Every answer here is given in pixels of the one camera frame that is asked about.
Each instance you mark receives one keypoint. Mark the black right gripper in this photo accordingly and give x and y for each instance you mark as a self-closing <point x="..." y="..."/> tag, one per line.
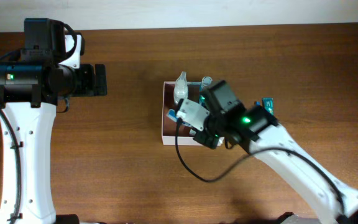
<point x="206" y="140"/>

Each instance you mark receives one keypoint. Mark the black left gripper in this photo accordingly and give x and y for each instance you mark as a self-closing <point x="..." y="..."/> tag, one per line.
<point x="100" y="79"/>

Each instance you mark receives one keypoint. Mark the teal mouthwash bottle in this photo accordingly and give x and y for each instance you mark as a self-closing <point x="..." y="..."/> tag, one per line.
<point x="204" y="83"/>

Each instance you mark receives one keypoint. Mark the Colgate toothpaste tube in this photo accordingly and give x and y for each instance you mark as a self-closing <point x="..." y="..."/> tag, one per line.
<point x="268" y="104"/>

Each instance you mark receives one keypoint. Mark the purple spray bottle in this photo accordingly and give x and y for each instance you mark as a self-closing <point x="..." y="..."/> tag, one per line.
<point x="181" y="88"/>

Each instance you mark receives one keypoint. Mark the blue white toothbrush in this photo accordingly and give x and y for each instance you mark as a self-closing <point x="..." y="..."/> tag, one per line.
<point x="172" y="116"/>

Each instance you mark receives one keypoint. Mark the green white soap box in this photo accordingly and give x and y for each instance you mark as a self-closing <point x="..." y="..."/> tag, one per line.
<point x="192" y="132"/>

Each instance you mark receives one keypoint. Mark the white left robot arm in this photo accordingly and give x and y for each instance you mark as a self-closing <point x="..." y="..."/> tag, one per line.
<point x="33" y="80"/>

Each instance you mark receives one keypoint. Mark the white cardboard box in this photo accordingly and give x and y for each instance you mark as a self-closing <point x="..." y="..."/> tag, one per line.
<point x="168" y="126"/>

